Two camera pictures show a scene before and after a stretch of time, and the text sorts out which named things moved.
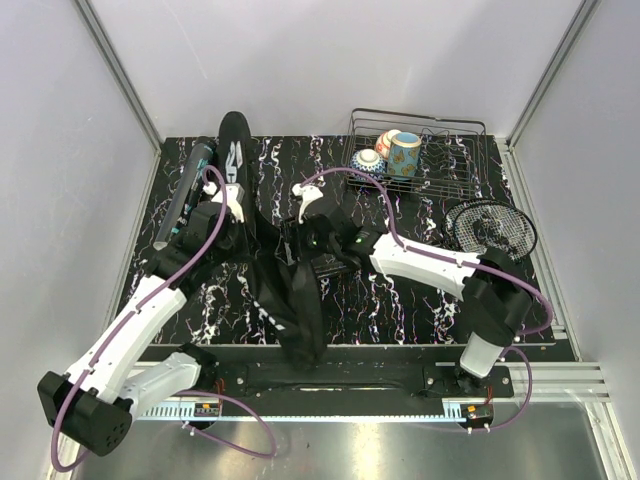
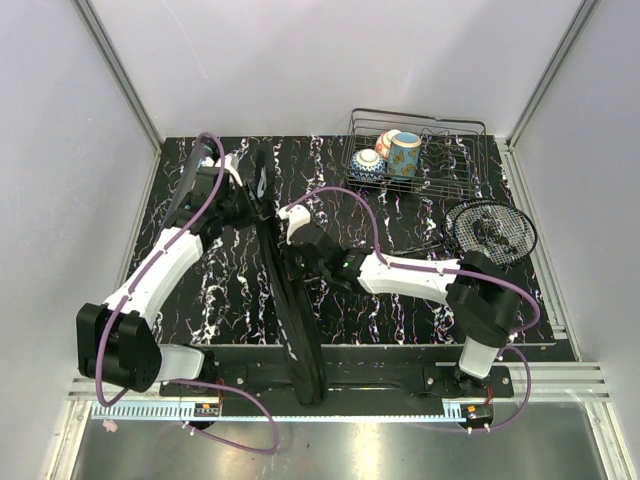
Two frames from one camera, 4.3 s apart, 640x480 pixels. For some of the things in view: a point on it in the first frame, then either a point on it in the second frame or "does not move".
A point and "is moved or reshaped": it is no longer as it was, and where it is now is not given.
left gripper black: [250, 246] → [253, 211]
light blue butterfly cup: [404, 154] does not move
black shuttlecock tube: [191, 176] does not move
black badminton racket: [476, 226] does not move
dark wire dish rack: [416, 155] does not move
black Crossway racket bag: [290, 295] is moved or reshaped
